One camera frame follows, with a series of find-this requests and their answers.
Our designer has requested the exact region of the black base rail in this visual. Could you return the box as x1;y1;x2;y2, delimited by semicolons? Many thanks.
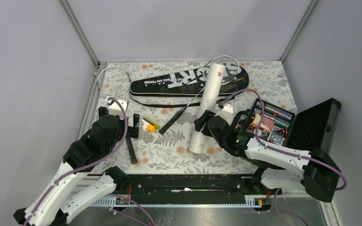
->
113;174;276;207

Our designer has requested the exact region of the white shuttlecock tube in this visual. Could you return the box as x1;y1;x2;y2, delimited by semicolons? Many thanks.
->
189;64;225;154

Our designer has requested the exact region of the black racket bag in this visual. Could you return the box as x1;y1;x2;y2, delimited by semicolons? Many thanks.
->
130;64;249;97

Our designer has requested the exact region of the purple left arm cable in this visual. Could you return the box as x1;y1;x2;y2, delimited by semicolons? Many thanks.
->
23;97;156;226

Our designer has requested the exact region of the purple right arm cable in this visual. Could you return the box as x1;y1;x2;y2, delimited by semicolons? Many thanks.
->
220;89;348;226

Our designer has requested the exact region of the black poker chip case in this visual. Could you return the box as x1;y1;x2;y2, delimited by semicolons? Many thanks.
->
230;97;342;166

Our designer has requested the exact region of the yellow orange small toy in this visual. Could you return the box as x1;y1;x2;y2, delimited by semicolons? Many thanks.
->
142;117;160;132

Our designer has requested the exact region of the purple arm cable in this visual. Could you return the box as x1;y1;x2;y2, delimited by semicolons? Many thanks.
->
23;97;156;226
220;89;348;226

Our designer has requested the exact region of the white racket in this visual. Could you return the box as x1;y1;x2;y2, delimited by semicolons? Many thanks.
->
158;55;239;135
97;65;139;165

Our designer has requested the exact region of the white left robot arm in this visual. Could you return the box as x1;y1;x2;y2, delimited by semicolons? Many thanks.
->
13;102;129;226

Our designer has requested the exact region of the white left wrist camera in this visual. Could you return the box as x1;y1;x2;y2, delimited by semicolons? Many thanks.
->
106;97;129;119

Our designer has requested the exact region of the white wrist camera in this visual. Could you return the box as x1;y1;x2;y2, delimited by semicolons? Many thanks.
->
106;97;129;119
215;104;234;120

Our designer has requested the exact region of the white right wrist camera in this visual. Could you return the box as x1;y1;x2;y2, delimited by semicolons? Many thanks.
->
215;104;234;120

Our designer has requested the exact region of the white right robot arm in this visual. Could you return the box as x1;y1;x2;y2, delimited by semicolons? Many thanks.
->
194;110;347;202

